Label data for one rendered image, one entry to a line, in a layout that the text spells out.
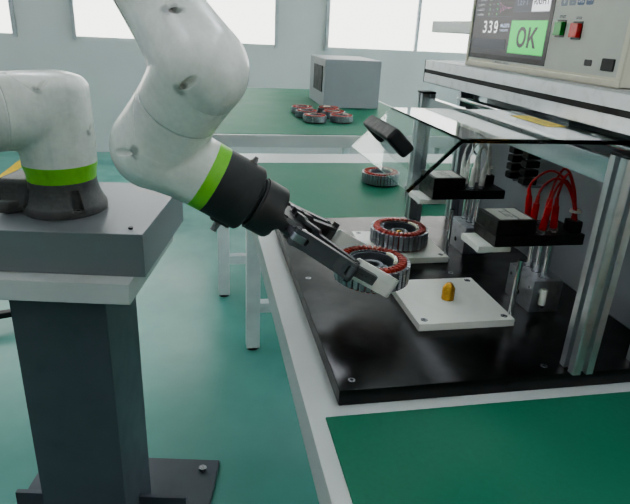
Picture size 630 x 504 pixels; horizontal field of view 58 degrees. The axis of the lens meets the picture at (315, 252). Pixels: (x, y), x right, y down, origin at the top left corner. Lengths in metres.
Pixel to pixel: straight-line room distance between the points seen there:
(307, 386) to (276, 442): 1.08
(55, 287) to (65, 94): 0.33
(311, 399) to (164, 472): 1.04
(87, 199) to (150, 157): 0.43
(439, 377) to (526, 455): 0.13
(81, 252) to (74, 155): 0.17
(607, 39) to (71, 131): 0.83
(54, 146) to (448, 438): 0.79
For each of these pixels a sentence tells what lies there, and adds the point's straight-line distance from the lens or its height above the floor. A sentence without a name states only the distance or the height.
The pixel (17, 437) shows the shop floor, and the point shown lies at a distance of 1.96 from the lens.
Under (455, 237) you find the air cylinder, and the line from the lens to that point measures 1.16.
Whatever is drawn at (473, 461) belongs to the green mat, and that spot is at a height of 0.75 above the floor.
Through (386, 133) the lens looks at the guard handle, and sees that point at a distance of 0.68.
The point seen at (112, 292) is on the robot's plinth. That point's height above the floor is 0.73.
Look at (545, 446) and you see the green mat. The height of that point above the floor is 0.75.
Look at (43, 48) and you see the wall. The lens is 5.62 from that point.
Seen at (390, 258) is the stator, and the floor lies 0.85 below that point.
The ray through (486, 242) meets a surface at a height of 0.88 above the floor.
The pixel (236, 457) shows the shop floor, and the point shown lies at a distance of 1.75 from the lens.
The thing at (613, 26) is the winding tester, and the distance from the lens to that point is 0.83.
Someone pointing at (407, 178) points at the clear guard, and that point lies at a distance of 0.64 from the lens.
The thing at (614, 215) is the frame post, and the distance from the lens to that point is 0.73.
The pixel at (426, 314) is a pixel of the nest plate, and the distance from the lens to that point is 0.85.
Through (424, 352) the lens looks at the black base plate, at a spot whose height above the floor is 0.77.
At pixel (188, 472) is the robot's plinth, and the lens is 1.70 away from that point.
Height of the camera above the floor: 1.17
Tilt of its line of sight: 22 degrees down
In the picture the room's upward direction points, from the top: 3 degrees clockwise
